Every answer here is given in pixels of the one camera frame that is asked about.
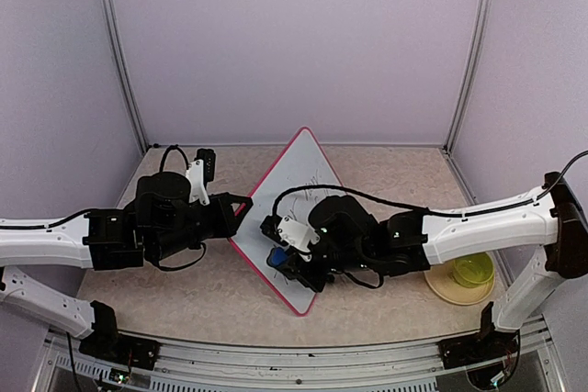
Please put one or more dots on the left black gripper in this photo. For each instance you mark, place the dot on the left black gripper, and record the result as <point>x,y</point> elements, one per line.
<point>227,222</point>

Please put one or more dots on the aluminium frame post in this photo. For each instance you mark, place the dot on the aluminium frame post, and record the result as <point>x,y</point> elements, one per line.
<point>123,76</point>
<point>468,79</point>

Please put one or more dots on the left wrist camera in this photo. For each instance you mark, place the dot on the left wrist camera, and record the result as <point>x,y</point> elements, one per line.
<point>199,173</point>

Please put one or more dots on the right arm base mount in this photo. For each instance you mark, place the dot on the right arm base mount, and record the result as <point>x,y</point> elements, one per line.
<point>486,344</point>

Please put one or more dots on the left aluminium frame post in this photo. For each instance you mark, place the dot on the left aluminium frame post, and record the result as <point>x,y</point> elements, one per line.
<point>123,76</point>

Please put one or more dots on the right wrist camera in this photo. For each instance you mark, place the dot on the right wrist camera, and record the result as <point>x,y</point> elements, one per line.
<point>288,232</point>

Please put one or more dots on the blue whiteboard eraser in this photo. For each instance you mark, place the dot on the blue whiteboard eraser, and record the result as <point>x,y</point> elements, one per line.
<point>277,259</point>

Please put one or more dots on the pink framed whiteboard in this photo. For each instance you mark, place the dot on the pink framed whiteboard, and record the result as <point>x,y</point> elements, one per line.
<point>302,162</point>

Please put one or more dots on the right aluminium frame post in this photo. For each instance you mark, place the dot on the right aluminium frame post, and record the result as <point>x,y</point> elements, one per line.
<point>468,79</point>

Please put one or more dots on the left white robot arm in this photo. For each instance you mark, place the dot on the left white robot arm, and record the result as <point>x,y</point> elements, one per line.
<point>170,213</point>

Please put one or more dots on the lime green bowl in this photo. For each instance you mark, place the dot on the lime green bowl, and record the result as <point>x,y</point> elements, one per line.
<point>473,270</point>

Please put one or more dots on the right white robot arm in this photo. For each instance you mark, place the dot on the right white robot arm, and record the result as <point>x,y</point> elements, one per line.
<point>341,237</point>

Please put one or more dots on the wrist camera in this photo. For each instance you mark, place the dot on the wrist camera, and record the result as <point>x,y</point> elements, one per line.
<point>288,232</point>
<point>199,173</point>

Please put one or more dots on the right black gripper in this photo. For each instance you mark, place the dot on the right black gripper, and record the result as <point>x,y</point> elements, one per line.
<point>315,281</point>

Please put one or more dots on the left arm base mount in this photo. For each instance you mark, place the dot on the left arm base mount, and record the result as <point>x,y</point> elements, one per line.
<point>106,343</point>

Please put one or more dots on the beige round plate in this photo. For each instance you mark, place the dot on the beige round plate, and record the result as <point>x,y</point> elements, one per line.
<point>441,281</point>

